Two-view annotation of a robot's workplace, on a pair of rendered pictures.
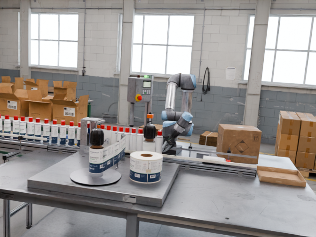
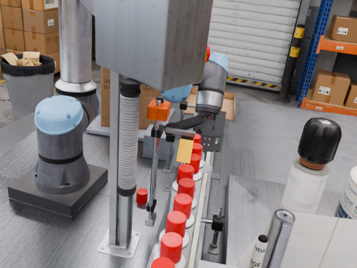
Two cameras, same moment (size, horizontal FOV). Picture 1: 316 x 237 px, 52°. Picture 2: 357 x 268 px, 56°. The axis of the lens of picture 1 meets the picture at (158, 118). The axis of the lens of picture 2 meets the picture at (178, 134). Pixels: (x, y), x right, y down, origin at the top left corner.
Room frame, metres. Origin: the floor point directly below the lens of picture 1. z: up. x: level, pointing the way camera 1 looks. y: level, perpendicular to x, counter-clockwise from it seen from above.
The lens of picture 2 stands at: (2.54, 0.71, 1.44)
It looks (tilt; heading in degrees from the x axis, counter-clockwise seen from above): 26 degrees down; 265
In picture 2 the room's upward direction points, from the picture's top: 6 degrees clockwise
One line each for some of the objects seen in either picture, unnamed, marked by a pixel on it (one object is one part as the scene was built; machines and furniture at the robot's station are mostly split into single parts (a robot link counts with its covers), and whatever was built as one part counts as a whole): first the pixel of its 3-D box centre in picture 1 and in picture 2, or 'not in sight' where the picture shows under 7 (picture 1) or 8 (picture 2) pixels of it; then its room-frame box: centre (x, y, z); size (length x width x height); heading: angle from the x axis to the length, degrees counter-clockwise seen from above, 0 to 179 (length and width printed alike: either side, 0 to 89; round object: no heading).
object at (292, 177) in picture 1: (280, 175); (209, 102); (2.25, -0.91, 0.85); 0.30 x 0.26 x 0.04; 79
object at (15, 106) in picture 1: (15, 102); not in sight; (4.35, 1.95, 0.97); 0.45 x 0.38 x 0.37; 164
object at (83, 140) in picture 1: (91, 135); not in sight; (2.44, 0.50, 1.01); 0.14 x 0.13 x 0.26; 79
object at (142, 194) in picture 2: not in sight; (142, 195); (2.56, -0.09, 0.85); 0.03 x 0.03 x 0.03
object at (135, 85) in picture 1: (139, 90); (152, 14); (2.55, 0.16, 1.38); 0.17 x 0.10 x 0.19; 134
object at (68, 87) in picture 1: (63, 90); not in sight; (6.53, 1.94, 0.97); 0.43 x 0.42 x 0.37; 157
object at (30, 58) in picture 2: not in sight; (28, 70); (3.70, -2.34, 0.50); 0.42 x 0.41 x 0.28; 71
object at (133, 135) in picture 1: (133, 141); (181, 224); (2.47, 0.18, 0.98); 0.05 x 0.05 x 0.20
